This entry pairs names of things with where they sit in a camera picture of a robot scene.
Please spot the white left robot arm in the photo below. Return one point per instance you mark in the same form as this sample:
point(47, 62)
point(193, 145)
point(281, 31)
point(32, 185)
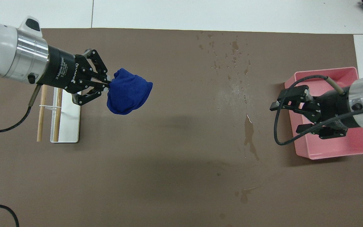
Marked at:
point(2, 47)

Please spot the white towel rack base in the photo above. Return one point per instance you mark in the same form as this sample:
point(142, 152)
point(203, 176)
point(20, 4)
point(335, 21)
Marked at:
point(71, 123)

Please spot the water puddle streak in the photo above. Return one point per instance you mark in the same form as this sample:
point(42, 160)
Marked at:
point(248, 129)

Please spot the brown table mat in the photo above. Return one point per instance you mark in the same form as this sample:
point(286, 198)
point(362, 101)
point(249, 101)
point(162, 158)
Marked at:
point(175, 142)

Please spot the spilled water droplets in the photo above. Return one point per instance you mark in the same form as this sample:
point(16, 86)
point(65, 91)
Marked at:
point(235, 45)

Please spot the dark blue towel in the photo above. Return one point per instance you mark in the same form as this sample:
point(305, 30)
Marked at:
point(128, 93)

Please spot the pink plastic bin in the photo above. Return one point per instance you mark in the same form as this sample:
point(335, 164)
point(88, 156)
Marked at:
point(332, 145)

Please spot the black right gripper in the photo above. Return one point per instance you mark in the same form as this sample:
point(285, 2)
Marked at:
point(337, 110)

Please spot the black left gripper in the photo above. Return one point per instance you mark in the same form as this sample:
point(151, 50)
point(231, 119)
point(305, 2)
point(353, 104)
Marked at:
point(61, 71)

